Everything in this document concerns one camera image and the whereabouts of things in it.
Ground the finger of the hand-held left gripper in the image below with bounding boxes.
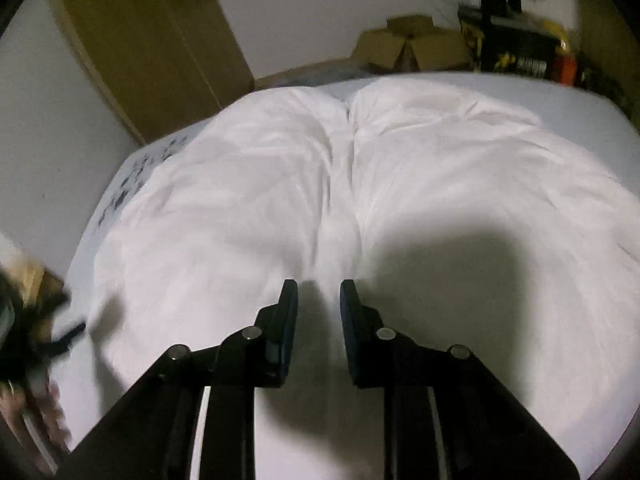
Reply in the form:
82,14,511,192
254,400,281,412
50,322,87,356

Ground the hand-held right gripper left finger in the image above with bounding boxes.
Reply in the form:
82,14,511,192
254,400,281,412
60,279,299,480

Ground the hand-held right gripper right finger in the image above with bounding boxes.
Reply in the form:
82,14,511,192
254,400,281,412
340,279,581,480

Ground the white zip jacket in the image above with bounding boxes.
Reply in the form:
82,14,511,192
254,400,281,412
92,76,640,480

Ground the person's left hand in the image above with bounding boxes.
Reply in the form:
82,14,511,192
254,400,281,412
0,380,71,471

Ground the open cardboard box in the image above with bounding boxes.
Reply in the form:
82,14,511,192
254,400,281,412
387,15,473,72
352,27,418,73

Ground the tall wooden wardrobe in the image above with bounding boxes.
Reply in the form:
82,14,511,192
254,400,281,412
42,0,256,146

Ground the black and yellow case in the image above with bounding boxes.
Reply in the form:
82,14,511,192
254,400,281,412
459,5,558,78

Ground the red small container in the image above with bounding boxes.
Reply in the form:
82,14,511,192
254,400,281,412
554,52,578,83

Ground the yellow round item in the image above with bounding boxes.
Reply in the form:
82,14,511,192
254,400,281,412
542,20,571,53

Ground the wooden corner cabinet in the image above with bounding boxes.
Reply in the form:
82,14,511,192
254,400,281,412
575,0,640,126

